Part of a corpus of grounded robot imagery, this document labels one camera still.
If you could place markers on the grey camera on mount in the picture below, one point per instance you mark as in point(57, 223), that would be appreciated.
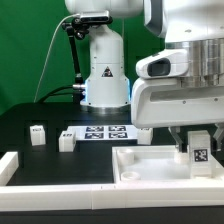
point(96, 16)

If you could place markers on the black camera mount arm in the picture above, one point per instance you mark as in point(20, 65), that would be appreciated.
point(77, 29)

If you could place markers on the white base tag plate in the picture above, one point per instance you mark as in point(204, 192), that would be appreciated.
point(104, 132)

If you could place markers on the white U-shaped fence wall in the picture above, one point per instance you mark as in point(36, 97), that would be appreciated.
point(130, 194)

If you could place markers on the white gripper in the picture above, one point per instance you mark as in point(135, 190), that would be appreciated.
point(159, 100)

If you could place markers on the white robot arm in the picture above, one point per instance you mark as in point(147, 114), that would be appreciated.
point(183, 84)

